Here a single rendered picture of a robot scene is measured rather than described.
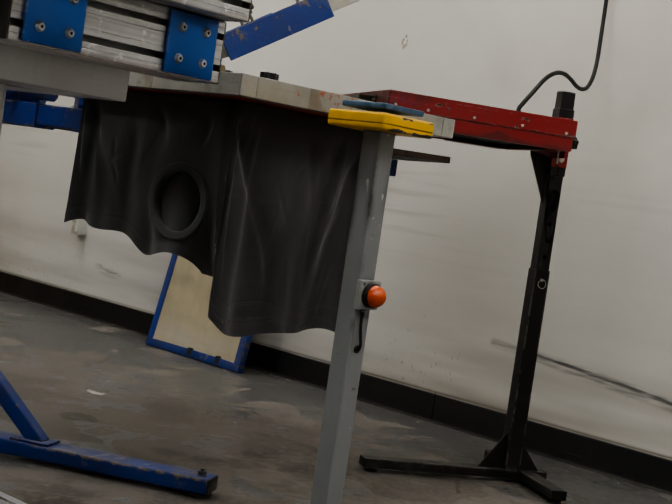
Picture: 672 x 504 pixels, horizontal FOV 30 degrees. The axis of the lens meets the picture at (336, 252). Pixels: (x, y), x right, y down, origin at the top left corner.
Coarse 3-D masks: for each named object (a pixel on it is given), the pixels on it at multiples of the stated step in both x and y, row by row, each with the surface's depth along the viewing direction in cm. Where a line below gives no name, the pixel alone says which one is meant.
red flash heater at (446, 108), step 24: (384, 96) 345; (408, 96) 343; (432, 96) 345; (456, 120) 348; (480, 120) 349; (504, 120) 351; (528, 120) 353; (552, 120) 355; (480, 144) 396; (504, 144) 397; (528, 144) 354; (552, 144) 356
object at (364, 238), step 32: (352, 128) 214; (384, 128) 203; (416, 128) 209; (384, 160) 211; (384, 192) 212; (352, 224) 212; (352, 256) 212; (352, 288) 211; (352, 320) 211; (352, 352) 212; (352, 384) 213; (352, 416) 214; (320, 448) 214; (320, 480) 214
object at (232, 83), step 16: (144, 80) 229; (160, 80) 226; (224, 80) 214; (240, 80) 211; (256, 80) 213; (272, 80) 216; (240, 96) 215; (256, 96) 214; (272, 96) 217; (288, 96) 219; (304, 96) 222; (320, 96) 225; (336, 96) 228; (320, 112) 228; (448, 128) 252
